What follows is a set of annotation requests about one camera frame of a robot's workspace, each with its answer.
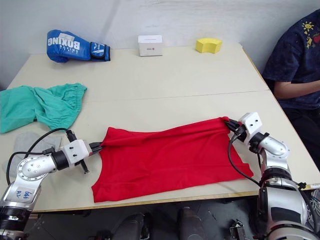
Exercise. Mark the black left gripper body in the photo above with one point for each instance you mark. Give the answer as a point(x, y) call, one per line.
point(92, 149)

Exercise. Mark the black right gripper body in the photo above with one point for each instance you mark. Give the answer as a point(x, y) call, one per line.
point(238, 130)

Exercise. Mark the red t-shirt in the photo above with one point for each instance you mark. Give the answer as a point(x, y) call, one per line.
point(170, 160)

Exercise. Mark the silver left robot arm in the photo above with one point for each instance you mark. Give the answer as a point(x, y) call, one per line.
point(30, 172)

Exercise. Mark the person's bare forearm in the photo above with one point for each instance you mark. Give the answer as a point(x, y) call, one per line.
point(297, 88)

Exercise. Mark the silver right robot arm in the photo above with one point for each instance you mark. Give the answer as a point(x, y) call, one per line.
point(280, 200)

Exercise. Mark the green shorts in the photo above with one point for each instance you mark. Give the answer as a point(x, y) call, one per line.
point(37, 107)

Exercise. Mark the person in navy print shirt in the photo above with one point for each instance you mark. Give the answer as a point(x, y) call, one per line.
point(295, 57)

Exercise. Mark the grey sock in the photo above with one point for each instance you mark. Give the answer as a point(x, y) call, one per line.
point(13, 163)
point(27, 141)

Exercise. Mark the yellow curved sponge block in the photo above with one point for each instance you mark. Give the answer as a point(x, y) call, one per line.
point(208, 45)

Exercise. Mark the dark rounded shape under table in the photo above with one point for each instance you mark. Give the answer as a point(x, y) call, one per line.
point(131, 226)
point(191, 222)

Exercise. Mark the blue boxing glove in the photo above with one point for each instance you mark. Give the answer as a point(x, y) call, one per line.
point(65, 46)

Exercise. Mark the white cardboard box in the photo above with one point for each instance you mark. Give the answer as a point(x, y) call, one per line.
point(150, 46)

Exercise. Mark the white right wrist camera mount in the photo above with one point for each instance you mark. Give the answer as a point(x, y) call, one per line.
point(252, 123)

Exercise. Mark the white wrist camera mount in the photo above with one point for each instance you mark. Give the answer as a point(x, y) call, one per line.
point(252, 123)
point(75, 150)

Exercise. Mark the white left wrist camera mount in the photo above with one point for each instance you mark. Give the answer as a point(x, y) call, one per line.
point(75, 150)

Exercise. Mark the small black metal bracket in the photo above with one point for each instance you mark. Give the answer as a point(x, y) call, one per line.
point(237, 230)

